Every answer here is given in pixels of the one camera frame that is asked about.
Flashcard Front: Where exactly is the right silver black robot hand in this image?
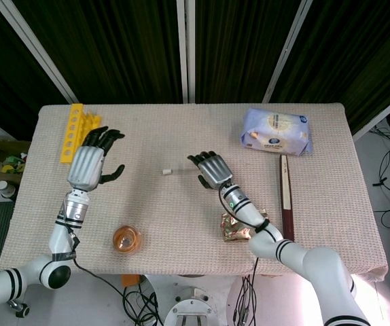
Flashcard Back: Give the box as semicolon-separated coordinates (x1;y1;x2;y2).
187;151;234;191

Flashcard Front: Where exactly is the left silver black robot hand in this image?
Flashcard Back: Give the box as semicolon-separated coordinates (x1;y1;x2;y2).
66;126;126;193

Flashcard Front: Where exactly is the transparent glass test tube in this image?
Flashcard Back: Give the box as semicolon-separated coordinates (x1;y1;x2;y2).
169;165;198;175

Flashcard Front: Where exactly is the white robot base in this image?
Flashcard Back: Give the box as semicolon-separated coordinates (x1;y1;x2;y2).
162;286;213;326

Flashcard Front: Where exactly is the yellow plastic rack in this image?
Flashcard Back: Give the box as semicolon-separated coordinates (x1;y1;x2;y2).
60;103;103;165

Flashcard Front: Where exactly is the beige waffle tablecloth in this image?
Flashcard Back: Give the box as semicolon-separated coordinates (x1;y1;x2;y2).
0;103;389;283

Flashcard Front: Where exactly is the gold foil tea packet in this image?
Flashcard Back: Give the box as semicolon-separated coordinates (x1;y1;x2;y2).
219;209;268;244

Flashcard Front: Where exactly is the blue tissue pack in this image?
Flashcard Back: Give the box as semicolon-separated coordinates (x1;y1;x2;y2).
238;107;314;157

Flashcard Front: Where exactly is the folded dark red fan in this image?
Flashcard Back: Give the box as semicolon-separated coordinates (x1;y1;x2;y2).
279;154;296;242

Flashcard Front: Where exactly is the small white bottle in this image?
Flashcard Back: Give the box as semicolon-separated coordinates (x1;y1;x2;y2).
0;181;16;202

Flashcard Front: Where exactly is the clear plastic cup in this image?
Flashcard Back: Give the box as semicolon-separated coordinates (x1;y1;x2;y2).
112;224;144;255

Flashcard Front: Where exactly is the dark curtain panel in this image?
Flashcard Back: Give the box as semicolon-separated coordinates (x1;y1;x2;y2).
194;0;305;105
0;0;71;141
272;0;390;127
11;0;186;105

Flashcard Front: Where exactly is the black caster wheel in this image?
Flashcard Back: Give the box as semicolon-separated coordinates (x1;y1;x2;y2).
7;300;31;317

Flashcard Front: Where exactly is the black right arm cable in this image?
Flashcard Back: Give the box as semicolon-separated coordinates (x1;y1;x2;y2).
218;185;271;326

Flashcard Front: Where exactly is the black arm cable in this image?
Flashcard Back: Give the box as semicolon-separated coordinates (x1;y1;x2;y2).
218;185;271;326
65;225;164;326

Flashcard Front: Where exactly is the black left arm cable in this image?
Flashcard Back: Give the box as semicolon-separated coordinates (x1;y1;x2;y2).
65;225;164;326

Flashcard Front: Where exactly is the white frame post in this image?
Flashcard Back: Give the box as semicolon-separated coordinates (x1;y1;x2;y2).
264;0;314;104
175;0;198;105
0;0;79;105
352;86;390;142

